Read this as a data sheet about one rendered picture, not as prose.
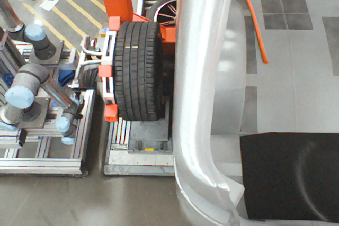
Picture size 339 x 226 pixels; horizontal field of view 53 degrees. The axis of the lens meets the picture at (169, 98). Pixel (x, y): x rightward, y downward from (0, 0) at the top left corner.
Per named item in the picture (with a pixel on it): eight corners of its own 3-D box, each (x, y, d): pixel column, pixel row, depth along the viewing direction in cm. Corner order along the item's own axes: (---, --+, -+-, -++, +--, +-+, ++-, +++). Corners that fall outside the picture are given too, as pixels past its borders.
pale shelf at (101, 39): (113, 69, 285) (112, 66, 282) (92, 69, 286) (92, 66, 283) (118, 30, 307) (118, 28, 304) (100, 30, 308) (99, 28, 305)
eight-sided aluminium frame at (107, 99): (124, 126, 239) (108, 82, 192) (114, 126, 239) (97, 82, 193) (131, 63, 267) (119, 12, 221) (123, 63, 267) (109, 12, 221)
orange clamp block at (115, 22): (121, 30, 220) (120, 16, 218) (108, 30, 220) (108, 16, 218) (123, 30, 227) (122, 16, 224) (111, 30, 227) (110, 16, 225)
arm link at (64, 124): (59, 110, 198) (64, 119, 207) (52, 127, 192) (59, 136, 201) (71, 111, 197) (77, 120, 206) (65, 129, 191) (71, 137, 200)
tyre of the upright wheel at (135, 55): (154, 130, 199) (154, 15, 192) (114, 130, 201) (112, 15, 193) (163, 113, 265) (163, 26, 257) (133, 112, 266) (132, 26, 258)
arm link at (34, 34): (44, 50, 233) (37, 37, 222) (27, 47, 236) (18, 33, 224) (52, 37, 239) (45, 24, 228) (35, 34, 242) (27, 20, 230)
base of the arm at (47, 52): (33, 60, 242) (27, 51, 234) (37, 43, 250) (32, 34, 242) (54, 60, 242) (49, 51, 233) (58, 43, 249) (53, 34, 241)
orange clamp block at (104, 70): (114, 77, 203) (111, 77, 194) (101, 77, 203) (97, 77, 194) (114, 65, 202) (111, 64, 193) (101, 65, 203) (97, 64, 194)
